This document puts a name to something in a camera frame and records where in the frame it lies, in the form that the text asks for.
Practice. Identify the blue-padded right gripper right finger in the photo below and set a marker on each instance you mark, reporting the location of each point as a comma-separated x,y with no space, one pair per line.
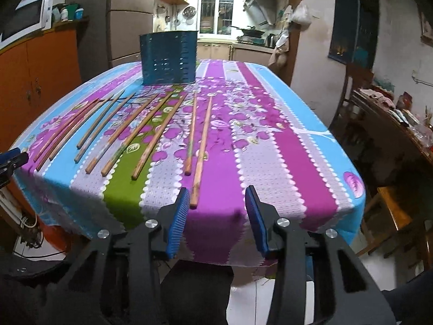
280,239

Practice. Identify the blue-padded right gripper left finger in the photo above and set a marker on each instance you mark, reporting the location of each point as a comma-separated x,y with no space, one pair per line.
156,239

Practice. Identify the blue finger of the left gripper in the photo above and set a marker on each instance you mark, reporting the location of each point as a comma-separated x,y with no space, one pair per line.
13,159

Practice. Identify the dark red-brown chopstick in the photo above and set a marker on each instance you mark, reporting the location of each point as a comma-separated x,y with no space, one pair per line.
44,153

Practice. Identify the short tan chopstick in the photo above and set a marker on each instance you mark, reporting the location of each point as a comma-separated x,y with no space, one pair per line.
110,102

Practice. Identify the grey-brown chopstick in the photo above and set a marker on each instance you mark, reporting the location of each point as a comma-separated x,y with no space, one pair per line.
109,115

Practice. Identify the wooden chopstick green band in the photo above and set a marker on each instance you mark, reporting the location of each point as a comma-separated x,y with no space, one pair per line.
188,161

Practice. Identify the light wooden chopstick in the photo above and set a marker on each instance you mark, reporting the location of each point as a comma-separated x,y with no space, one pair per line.
151,145

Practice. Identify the brown chopstick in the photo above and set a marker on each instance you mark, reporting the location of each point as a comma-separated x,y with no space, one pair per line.
76,128

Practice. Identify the kitchen range hood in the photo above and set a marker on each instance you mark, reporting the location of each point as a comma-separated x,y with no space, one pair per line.
263,13

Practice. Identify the orange wooden cabinet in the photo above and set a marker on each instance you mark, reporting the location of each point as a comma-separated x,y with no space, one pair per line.
36,71

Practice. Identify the colourful floral striped tablecloth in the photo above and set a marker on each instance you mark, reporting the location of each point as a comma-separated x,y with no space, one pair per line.
261,134

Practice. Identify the small wooden stool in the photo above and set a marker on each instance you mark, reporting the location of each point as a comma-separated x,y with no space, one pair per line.
392,211

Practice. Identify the dark wooden side table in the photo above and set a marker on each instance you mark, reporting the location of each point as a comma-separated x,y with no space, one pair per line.
394,152

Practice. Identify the white microwave oven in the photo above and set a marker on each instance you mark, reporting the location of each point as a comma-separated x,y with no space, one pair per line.
29,16

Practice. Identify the wooden chair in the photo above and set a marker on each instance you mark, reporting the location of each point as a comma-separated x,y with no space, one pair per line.
356,78

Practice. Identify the blue perforated utensil holder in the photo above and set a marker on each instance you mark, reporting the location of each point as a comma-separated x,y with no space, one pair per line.
168,58

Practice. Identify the grey brown refrigerator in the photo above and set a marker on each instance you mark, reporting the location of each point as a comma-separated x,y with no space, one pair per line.
111,37

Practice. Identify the electric kettle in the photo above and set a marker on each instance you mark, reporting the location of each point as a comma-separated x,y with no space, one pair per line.
270,41

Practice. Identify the black wok on stove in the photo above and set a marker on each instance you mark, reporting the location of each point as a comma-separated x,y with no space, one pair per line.
250,32

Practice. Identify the white plastic bag hanging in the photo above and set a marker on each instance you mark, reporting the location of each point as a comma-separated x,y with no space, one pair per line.
301,15

